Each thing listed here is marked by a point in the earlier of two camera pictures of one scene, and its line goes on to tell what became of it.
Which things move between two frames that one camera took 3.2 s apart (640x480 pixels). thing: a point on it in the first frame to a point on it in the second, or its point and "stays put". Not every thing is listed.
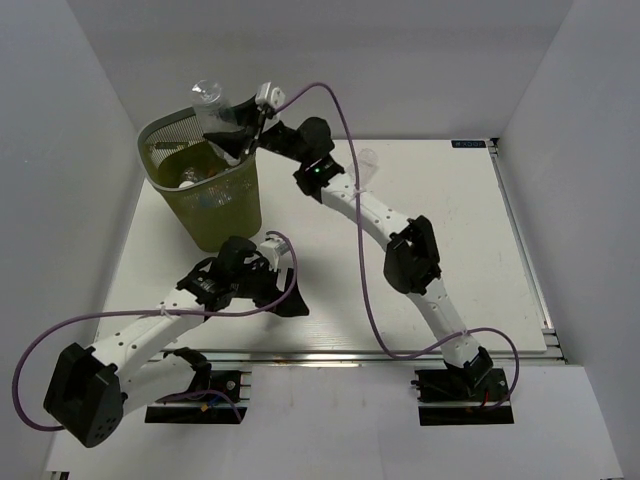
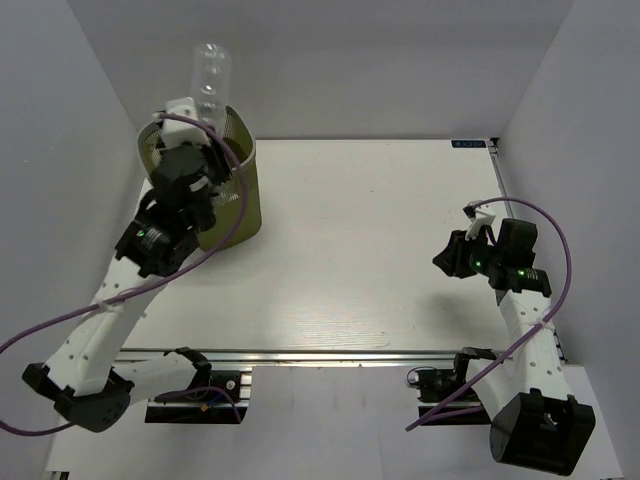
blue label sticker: (468, 144) stays put
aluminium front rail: (348, 357) stays put
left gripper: (292, 305) to (214, 154)
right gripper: (246, 113) to (452, 258)
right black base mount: (444, 399) stays put
